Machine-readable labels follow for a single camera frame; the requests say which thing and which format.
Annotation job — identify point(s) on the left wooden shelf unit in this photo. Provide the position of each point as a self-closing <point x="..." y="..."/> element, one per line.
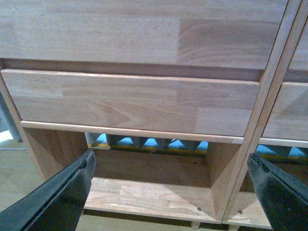
<point x="143" y="172"/>

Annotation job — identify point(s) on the unit drawer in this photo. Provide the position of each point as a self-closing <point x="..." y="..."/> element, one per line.
<point x="168" y="104"/>
<point x="207" y="33"/>
<point x="289" y="117"/>

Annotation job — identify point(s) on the wooden shelf unit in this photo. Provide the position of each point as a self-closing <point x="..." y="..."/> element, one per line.
<point x="143" y="172"/>
<point x="288" y="62"/>

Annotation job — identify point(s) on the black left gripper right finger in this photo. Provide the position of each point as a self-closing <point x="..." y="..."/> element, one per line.
<point x="283" y="197"/>

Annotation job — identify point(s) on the right wooden shelf unit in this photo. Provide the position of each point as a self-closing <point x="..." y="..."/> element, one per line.
<point x="288" y="62"/>

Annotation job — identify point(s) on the left unit upper drawer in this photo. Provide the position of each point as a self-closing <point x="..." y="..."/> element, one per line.
<point x="207" y="33"/>

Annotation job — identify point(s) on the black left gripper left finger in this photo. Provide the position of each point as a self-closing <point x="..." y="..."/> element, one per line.
<point x="57" y="204"/>

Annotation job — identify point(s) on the left unit lower drawer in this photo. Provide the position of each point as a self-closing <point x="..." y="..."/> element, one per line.
<point x="168" y="104"/>

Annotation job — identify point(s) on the right unit lower drawer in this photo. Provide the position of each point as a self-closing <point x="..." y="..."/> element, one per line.
<point x="289" y="117"/>

